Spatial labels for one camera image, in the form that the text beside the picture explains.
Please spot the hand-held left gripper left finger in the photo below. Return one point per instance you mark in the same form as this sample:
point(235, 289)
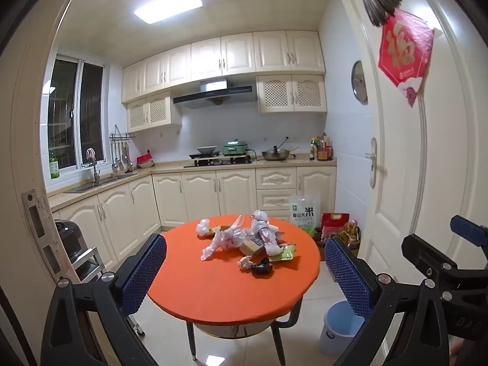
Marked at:
point(142, 272)

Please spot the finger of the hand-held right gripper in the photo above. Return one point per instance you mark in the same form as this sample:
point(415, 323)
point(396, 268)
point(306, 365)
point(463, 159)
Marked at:
point(419, 252)
point(467, 231)

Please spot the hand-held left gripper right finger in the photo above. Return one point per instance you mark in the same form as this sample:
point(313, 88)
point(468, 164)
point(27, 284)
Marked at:
point(349, 278)

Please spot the blue plastic bin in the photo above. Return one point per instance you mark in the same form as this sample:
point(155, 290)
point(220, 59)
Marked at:
point(339, 331)

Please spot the green yellow wrapper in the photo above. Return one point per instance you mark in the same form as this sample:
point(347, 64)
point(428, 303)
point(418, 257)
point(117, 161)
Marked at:
point(286, 253)

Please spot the white tissue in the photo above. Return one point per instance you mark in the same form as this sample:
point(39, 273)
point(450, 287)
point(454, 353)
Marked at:
point(245, 263)
point(204, 227)

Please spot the black plastic piece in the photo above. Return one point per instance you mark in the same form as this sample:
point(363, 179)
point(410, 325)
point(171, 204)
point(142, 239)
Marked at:
point(261, 268)

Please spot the clear plastic bag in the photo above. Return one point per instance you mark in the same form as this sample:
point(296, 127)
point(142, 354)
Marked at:
point(225, 242)

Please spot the white plastic bundle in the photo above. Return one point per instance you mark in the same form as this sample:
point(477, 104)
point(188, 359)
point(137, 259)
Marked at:
point(264, 225)

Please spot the small cardboard box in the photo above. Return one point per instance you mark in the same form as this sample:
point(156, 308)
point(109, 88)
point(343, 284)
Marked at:
point(251, 249)

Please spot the metal rack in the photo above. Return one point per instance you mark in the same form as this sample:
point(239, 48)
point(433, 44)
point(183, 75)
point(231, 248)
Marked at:
point(87, 263)

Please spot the red rice bag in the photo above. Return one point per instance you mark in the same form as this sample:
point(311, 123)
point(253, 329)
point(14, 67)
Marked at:
point(333, 225)

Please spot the white door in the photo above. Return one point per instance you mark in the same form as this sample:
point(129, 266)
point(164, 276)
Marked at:
point(404, 198)

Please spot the orange round table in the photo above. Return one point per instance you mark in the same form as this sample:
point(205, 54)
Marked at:
point(213, 293)

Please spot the white rice bag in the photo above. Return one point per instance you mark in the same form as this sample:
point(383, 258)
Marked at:
point(305, 213)

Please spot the black rice cooker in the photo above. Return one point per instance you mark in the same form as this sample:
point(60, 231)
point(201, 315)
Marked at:
point(66, 236)

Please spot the lower kitchen cabinets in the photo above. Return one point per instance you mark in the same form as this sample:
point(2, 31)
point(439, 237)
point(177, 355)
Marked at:
point(198, 198)

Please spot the kitchen cabinets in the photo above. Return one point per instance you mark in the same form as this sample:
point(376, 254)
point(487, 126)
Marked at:
point(198, 198)
point(228, 55)

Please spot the steel sink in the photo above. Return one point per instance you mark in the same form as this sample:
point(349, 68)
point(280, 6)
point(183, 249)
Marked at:
point(95, 185)

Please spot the faucet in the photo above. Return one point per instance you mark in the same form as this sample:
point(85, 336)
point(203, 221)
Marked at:
point(94, 167)

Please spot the metal door strike plate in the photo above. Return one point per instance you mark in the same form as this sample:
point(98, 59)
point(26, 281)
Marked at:
point(38, 221)

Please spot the hanging kitchen utensils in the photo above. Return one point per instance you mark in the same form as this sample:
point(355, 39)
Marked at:
point(120, 156)

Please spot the group of condiment bottles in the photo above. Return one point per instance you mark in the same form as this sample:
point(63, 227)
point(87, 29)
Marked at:
point(320, 148)

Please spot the gas stove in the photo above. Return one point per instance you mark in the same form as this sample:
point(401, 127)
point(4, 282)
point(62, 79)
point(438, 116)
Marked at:
point(219, 161)

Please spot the utensil rack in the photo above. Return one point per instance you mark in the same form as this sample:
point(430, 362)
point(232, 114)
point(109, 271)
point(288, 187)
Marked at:
point(122, 136)

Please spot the green glass bottle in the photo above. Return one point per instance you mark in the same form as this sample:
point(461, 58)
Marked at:
point(54, 166)

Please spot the steel pan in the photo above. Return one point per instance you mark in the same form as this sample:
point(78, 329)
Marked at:
point(276, 155)

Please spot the green electric pot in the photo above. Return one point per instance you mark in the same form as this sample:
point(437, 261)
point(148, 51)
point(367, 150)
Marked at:
point(234, 148)

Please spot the window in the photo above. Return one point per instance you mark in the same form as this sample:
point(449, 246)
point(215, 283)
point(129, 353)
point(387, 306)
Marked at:
point(74, 114)

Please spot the red paper decoration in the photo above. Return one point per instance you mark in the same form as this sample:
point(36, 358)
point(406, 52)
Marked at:
point(406, 57)

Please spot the range hood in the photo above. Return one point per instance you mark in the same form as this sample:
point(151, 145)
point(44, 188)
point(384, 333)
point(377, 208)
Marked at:
point(213, 94)

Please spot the upper kitchen cabinets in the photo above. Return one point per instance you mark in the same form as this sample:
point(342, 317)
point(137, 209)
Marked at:
point(228, 55)

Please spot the ceiling light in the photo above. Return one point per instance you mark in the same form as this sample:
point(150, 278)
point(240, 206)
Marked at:
point(167, 5)

